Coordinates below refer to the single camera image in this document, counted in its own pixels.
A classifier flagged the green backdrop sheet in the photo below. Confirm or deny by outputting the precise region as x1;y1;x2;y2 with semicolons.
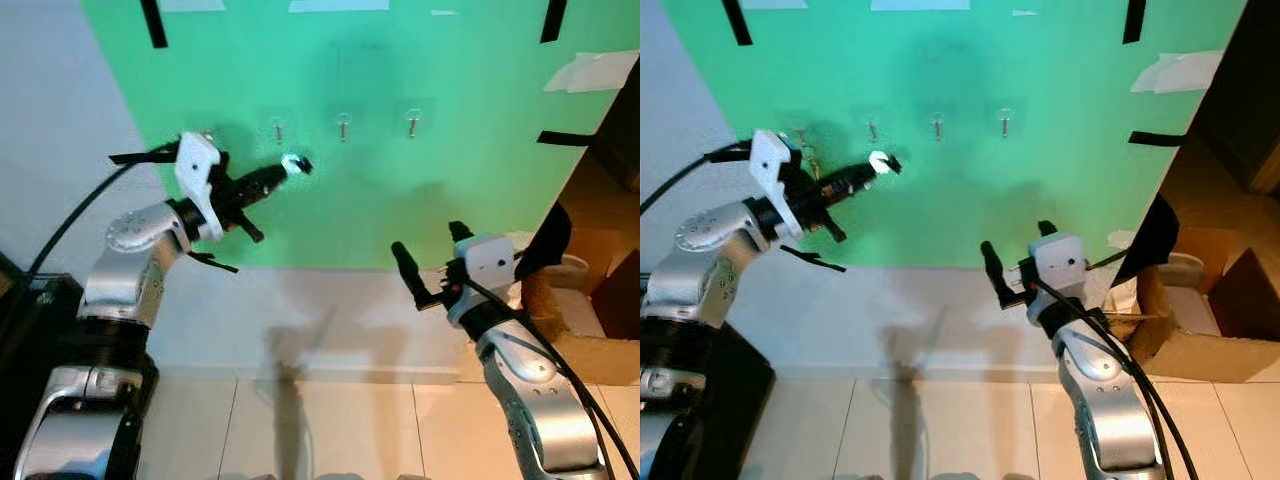
660;0;1249;271
80;0;641;273

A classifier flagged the black cloth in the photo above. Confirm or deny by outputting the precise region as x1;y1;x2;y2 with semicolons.
514;203;575;284
1109;194;1182;287

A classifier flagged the white plastic object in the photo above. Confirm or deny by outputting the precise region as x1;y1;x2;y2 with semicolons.
553;253;607;338
1140;252;1223;338

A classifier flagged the brown cardboard box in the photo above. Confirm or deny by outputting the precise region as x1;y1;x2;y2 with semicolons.
1105;225;1280;387
520;195;641;387

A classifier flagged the dark wooden door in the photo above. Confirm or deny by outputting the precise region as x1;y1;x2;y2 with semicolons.
585;65;641;193
1190;0;1280;197

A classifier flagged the black robot torso shell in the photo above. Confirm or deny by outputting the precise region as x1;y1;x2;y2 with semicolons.
655;320;777;480
128;368;161;480

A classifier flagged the crumpled white paper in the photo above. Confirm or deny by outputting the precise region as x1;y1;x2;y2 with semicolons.
1129;49;1224;95

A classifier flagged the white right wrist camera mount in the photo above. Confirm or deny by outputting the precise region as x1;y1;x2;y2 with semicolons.
447;233;519;329
1026;233;1089;328

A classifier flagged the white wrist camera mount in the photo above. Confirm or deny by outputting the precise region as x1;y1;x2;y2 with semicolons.
447;233;519;329
749;128;807;244
1026;233;1089;328
174;131;227;244

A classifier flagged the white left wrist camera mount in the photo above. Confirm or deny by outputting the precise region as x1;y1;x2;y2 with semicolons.
749;128;807;244
174;131;227;244

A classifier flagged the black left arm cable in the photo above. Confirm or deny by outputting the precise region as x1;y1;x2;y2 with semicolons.
20;140;183;286
640;143;753;215

